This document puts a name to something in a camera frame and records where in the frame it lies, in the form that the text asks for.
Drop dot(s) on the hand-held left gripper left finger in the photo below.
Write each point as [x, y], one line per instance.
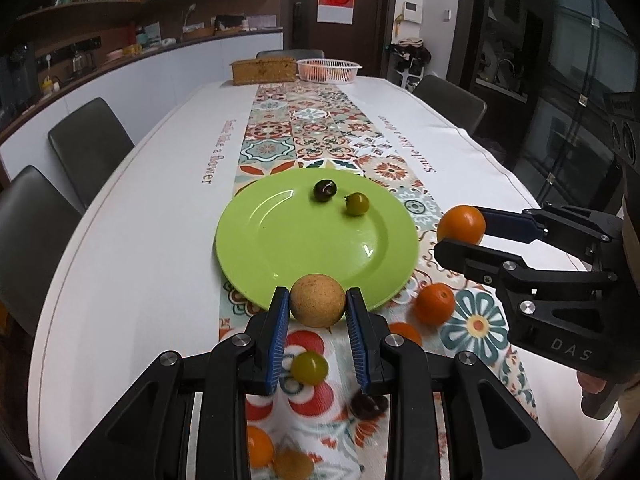
[277, 342]

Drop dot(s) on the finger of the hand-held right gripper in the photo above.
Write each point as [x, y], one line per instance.
[475, 260]
[505, 223]

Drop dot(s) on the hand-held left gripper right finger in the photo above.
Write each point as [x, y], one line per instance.
[357, 342]

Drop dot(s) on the orange mandarin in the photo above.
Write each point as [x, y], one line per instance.
[407, 332]
[461, 226]
[259, 445]
[434, 303]

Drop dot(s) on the green cherry tomato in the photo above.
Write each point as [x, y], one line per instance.
[309, 367]
[357, 203]

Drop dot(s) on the round brown fruit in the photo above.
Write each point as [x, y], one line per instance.
[292, 465]
[318, 301]

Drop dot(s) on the dark cherry tomato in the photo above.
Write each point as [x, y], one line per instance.
[370, 406]
[325, 190]

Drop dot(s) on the green plate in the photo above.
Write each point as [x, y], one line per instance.
[300, 245]

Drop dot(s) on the person's right hand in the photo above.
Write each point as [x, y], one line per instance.
[592, 386]

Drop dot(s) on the dark grey chair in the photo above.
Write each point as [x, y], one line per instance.
[92, 145]
[30, 240]
[290, 53]
[450, 102]

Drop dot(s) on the glass sliding door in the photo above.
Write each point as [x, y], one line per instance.
[575, 85]

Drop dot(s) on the metal faucet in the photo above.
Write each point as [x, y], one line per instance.
[507, 67]

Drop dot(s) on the shoe rack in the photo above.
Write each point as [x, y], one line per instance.
[409, 57]

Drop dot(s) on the patterned table runner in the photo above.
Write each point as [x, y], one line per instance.
[320, 130]

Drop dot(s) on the white intercom panel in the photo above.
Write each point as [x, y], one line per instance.
[410, 12]

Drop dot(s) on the white plastic basket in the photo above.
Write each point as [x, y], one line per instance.
[327, 71]

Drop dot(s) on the dark wooden door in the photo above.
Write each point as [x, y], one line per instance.
[370, 20]

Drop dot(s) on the brown woven box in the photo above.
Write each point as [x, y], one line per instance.
[262, 71]

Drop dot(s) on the white counter cabinet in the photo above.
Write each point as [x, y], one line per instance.
[165, 75]

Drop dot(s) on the wicker tray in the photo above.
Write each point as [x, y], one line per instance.
[197, 33]

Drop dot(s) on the black bag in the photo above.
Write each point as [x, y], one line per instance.
[229, 22]

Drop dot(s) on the white desk lamp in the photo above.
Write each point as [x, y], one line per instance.
[189, 15]

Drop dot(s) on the glass kettle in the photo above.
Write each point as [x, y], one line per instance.
[82, 62]

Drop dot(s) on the yellow bottle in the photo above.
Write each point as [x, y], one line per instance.
[47, 86]

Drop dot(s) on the dark water dispenser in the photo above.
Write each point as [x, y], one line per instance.
[17, 80]

